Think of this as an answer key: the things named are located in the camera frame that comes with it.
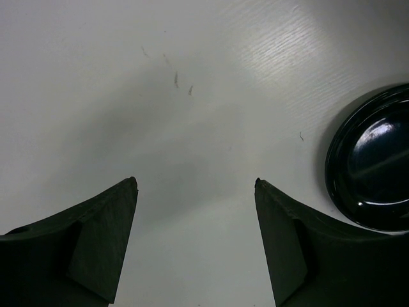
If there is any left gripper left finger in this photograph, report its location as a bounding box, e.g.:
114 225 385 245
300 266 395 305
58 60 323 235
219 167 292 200
1 177 138 306

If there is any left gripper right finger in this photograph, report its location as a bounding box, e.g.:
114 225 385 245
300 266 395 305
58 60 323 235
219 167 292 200
254 179 408 306

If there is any black plate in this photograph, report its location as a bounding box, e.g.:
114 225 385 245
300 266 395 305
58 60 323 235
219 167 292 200
325 84 408 232

